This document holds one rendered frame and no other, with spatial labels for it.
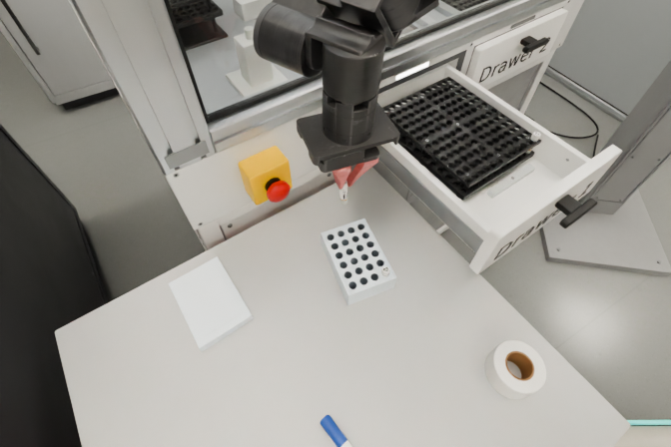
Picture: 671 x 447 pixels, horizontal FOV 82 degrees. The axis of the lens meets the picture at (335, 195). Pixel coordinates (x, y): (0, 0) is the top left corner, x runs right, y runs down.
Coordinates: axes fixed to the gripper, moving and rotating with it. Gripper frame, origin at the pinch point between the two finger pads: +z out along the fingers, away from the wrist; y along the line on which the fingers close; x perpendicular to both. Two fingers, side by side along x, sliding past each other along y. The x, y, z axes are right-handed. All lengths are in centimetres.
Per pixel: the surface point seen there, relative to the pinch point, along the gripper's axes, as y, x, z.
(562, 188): -30.8, 9.1, 4.1
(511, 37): -50, -27, 4
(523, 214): -22.6, 10.8, 4.3
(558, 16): -65, -31, 4
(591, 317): -94, 17, 95
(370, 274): -3.2, 6.0, 18.0
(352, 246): -2.5, 0.2, 18.1
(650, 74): -186, -62, 66
